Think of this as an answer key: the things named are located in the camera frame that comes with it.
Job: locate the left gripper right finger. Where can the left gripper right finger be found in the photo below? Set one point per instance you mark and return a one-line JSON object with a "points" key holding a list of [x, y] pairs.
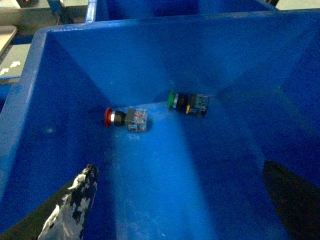
{"points": [[296, 201]]}

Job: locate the red mushroom push button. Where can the red mushroom push button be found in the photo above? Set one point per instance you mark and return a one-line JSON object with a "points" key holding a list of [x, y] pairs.
{"points": [[134, 120]]}

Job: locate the blue bin on left shelf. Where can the blue bin on left shelf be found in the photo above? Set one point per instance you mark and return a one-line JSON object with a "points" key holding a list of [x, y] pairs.
{"points": [[186, 177]]}

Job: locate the blue bin behind target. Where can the blue bin behind target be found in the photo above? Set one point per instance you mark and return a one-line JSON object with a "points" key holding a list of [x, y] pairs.
{"points": [[109, 10]]}

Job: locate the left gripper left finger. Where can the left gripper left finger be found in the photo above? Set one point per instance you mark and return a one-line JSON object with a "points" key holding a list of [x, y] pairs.
{"points": [[62, 216]]}

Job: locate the green mushroom push button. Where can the green mushroom push button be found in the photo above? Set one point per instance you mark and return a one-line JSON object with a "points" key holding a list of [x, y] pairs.
{"points": [[188, 103]]}

